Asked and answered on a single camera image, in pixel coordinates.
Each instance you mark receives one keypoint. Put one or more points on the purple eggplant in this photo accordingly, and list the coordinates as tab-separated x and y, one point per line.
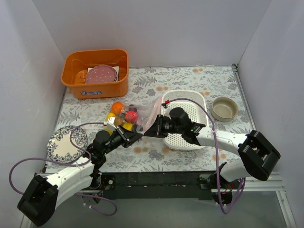
132	108

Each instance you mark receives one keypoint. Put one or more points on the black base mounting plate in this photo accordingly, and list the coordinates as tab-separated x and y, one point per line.
200	185

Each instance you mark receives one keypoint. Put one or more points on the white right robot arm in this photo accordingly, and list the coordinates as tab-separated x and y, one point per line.
258	156

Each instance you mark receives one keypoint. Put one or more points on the red apple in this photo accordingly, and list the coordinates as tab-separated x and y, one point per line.
131	117

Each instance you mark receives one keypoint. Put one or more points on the blue floral plate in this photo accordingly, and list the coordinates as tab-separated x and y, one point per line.
59	147

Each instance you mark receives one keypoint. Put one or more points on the aluminium table edge rail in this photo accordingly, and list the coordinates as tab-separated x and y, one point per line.
274	182

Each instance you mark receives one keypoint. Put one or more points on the dark brown chocolate cube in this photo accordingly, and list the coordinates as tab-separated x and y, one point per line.
137	128

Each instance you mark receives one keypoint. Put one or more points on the orange tangerine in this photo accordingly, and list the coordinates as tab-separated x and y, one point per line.
117	108

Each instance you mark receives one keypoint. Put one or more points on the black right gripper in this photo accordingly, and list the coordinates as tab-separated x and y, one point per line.
160	126

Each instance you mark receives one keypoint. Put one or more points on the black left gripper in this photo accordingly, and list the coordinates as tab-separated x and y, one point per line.
126	138

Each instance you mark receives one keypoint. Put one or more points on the brown kiwi fruit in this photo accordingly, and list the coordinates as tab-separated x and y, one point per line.
119	121

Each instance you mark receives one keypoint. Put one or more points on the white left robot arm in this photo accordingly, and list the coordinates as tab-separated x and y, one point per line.
44	194

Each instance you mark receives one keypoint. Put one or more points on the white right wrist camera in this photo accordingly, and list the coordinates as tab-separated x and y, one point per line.
165	107

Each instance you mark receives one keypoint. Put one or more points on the floral patterned table mat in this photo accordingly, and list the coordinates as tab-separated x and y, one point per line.
146	84

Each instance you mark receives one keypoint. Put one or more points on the orange plastic tub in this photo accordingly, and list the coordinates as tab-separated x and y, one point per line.
78	63

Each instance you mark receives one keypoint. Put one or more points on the white perforated plastic basket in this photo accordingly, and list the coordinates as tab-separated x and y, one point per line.
192	103

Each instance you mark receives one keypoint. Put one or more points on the green lime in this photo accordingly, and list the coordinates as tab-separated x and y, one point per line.
128	126

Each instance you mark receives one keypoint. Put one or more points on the pink polka dot plate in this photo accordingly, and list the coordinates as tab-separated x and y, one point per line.
101	74

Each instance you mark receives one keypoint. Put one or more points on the clear zip top bag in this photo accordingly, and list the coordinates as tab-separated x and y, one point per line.
147	113

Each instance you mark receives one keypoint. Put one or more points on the beige ceramic bowl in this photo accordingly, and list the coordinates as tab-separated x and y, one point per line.
224	109

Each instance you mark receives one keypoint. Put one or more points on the yellow mango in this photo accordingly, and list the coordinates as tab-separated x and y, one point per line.
110	114

